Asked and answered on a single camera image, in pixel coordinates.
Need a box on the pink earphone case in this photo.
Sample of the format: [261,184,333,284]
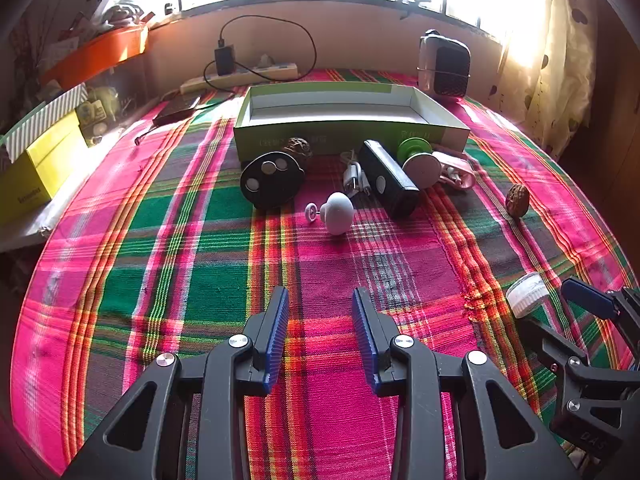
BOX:
[432,150,476,192]

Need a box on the cream power strip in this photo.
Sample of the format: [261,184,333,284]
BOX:
[180,62,299,95]

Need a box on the light pitted walnut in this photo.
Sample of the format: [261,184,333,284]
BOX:
[505,184,530,218]

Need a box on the black rectangular device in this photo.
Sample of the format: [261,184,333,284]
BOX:
[357,139,421,220]

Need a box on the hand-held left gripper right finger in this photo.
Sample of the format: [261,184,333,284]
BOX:
[351,286,583,480]

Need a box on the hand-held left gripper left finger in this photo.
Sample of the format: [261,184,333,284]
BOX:
[62,285,291,480]

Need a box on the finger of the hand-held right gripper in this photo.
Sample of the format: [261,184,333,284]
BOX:
[561,276,640,361]
[517,316,640,457]

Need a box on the long black charger cable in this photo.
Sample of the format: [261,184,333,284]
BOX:
[202,15,318,106]

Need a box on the cream dotted curtain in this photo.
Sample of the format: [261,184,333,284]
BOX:
[492,0,601,161]

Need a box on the white ribbed cap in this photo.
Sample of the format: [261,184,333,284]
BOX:
[506,271,551,318]

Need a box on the dark smartphone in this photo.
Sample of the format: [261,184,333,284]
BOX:
[152,96,202,127]

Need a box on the white charger cable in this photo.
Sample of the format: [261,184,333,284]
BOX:
[341,149,373,197]

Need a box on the yellow cardboard box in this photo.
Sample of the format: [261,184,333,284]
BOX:
[0,110,86,226]

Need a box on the plastic bag of clutter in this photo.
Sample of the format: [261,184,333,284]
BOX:
[75,0,151,41]

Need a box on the green white cardboard box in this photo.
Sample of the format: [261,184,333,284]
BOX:
[232,81,472,161]

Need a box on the black charger adapter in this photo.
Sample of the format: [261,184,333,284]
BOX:
[214,45,236,77]

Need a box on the short black cable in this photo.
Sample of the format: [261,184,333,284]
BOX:
[134,122,161,147]

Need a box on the white mushroom-shaped knob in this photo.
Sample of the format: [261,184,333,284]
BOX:
[306,192,355,236]

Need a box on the green white spool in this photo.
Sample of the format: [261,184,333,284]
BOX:
[397,137,442,190]

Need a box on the dark ridged walnut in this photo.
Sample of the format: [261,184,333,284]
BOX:
[282,136,313,163]

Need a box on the shelf of small trinkets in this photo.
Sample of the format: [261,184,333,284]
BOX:
[75,85,126,146]

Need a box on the orange plastic tray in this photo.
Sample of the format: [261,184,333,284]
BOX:
[40,25,151,88]

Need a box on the green white striped box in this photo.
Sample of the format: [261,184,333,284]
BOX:
[0,82,90,163]

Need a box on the black round button device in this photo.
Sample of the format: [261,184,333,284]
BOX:
[240,151,306,210]

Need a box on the white sheet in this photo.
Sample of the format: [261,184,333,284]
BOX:
[0,195,76,251]

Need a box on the small grey black heater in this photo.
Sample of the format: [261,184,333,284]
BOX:
[416,29,472,101]

